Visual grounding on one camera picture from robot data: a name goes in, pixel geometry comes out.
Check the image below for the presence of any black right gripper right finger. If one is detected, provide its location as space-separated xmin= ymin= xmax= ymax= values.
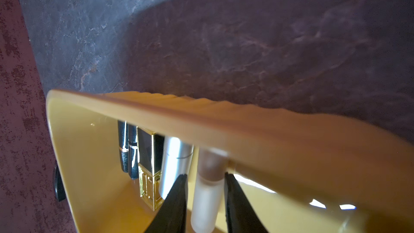
xmin=224 ymin=173 xmax=268 ymax=233

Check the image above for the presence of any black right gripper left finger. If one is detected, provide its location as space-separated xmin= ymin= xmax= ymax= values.
xmin=145 ymin=174 xmax=188 ymax=233

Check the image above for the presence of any beige lipstick tube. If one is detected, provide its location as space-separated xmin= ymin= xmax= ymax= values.
xmin=191 ymin=149 xmax=228 ymax=233

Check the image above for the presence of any silver pink lipstick tube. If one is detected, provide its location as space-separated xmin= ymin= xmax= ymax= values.
xmin=159 ymin=136 xmax=194 ymax=200

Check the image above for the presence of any gold black square lipstick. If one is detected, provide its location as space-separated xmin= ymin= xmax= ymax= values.
xmin=138 ymin=128 xmax=165 ymax=211

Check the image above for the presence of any black lipstick short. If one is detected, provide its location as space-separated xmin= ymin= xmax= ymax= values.
xmin=127 ymin=124 xmax=140 ymax=180

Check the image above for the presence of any black lipstick with gold band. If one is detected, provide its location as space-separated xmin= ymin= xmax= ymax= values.
xmin=118 ymin=120 xmax=129 ymax=173

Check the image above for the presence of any yellow plastic storage tray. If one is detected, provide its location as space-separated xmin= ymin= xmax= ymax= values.
xmin=46 ymin=90 xmax=414 ymax=233

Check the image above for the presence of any black clip on table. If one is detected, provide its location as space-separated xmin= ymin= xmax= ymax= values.
xmin=53 ymin=165 xmax=66 ymax=202

